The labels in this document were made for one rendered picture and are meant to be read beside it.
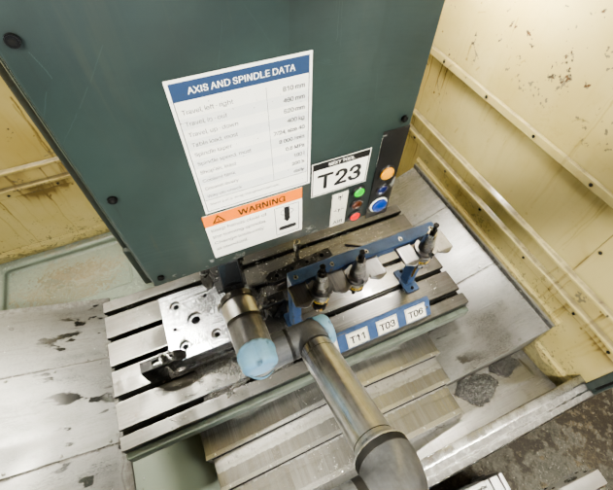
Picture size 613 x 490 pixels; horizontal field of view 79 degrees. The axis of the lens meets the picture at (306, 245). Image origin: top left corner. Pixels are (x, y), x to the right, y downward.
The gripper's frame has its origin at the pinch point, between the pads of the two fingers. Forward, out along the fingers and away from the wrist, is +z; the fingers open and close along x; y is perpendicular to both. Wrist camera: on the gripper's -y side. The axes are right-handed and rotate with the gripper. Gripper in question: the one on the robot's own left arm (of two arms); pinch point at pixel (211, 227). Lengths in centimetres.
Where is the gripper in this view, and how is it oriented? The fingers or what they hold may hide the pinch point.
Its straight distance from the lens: 90.7
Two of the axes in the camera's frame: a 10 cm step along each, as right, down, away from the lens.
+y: -0.2, 5.6, 8.3
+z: -4.0, -7.6, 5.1
